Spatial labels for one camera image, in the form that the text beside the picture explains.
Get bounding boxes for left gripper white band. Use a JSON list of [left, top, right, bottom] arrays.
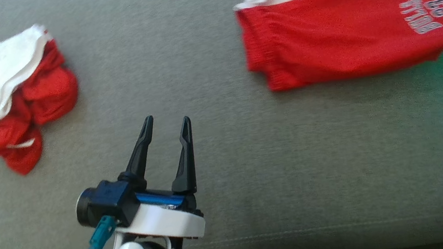
[[99, 110, 209, 249]]

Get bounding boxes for red Bulls jersey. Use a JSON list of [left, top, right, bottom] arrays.
[[0, 19, 90, 179]]

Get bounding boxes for red shorts with white band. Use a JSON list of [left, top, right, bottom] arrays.
[[232, 0, 443, 97]]

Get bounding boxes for large grey sofa seat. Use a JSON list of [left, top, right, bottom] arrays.
[[0, 0, 443, 249]]

